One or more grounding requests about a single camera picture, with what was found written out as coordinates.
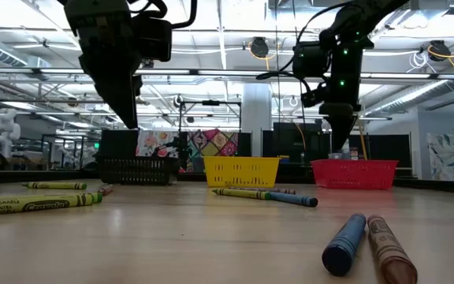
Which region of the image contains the colourful patchwork cloth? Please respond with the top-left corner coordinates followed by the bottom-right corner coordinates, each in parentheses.
top-left (135, 129), bottom-right (240, 174)

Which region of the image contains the black slotted plastic basket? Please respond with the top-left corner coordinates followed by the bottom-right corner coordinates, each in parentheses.
top-left (95, 155), bottom-right (181, 186)

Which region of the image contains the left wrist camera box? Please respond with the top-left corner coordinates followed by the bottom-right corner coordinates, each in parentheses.
top-left (132, 15), bottom-right (173, 63)

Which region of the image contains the red slotted plastic basket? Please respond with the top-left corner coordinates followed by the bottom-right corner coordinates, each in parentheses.
top-left (310, 159), bottom-right (400, 191)

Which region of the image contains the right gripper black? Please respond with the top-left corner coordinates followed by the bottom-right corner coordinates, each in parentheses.
top-left (318, 76), bottom-right (365, 154)

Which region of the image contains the black partition panel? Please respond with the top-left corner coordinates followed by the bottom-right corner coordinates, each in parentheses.
top-left (348, 133), bottom-right (412, 170)
top-left (261, 121), bottom-right (333, 165)
top-left (99, 129), bottom-right (140, 159)

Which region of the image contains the white pillar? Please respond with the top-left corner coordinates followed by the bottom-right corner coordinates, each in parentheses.
top-left (241, 82), bottom-right (273, 158)

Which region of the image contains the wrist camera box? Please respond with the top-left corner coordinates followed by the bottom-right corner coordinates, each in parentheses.
top-left (292, 41), bottom-right (330, 79)
top-left (132, 15), bottom-right (173, 63)

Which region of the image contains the black stand frame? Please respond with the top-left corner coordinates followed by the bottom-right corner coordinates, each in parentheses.
top-left (177, 99), bottom-right (243, 133)

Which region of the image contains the yellow slotted plastic basket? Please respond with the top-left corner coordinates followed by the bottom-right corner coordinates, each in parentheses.
top-left (203, 155), bottom-right (281, 189)

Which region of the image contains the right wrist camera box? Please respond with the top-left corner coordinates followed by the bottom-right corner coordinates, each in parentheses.
top-left (292, 41), bottom-right (330, 79)

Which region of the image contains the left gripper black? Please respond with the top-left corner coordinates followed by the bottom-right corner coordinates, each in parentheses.
top-left (77, 28), bottom-right (144, 131)

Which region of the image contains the yellow hanging cable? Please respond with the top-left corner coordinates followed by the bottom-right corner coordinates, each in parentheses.
top-left (357, 118), bottom-right (369, 161)

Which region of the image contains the green crayon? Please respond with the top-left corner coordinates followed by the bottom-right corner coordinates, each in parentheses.
top-left (0, 192), bottom-right (104, 218)
top-left (211, 187), bottom-right (272, 201)
top-left (21, 181), bottom-right (88, 191)

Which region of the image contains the long horizontal light bar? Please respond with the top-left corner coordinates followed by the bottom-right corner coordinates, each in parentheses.
top-left (0, 66), bottom-right (454, 80)

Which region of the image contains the black ceiling cord reel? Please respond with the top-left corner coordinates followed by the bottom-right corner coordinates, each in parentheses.
top-left (427, 39), bottom-right (452, 62)
top-left (249, 36), bottom-right (270, 59)

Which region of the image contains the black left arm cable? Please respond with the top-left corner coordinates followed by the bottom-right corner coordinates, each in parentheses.
top-left (128, 0), bottom-right (199, 31)

